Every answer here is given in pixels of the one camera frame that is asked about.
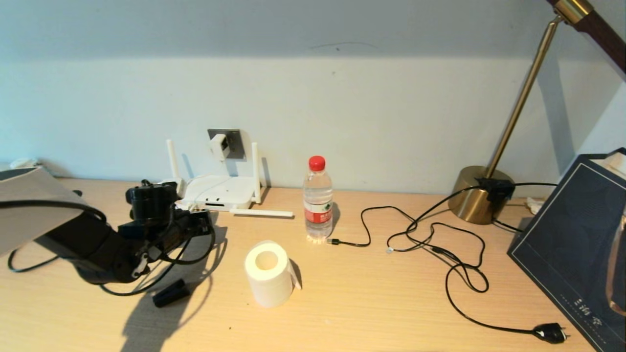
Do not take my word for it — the black plastic clip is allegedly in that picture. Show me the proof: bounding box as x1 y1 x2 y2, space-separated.
153 279 192 308

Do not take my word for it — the grey wall socket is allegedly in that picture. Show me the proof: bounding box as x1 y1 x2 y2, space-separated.
207 129 246 160

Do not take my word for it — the water bottle red cap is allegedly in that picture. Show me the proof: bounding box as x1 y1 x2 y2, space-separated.
303 155 334 244

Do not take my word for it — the white power adapter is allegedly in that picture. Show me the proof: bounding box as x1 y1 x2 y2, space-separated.
209 133 230 162

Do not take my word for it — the black adapter on lamp base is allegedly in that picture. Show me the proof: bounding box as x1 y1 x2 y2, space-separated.
473 177 515 206

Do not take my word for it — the brass desk lamp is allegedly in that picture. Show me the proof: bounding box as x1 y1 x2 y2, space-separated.
447 0 626 226

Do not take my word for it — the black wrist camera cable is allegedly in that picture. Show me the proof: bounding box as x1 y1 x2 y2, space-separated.
0 198 217 297

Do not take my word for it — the white toilet paper roll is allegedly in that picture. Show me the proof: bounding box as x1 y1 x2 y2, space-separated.
244 240 303 308

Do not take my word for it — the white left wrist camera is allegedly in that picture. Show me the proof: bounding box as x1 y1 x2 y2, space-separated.
161 177 190 197

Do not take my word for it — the white router with antennas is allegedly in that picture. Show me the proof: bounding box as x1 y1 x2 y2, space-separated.
165 139 295 219

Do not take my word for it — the dark blue gift bag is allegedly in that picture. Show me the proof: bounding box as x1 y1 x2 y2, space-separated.
506 148 626 352

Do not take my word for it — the black lamp power cable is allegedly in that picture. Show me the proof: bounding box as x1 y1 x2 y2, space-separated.
386 208 570 345

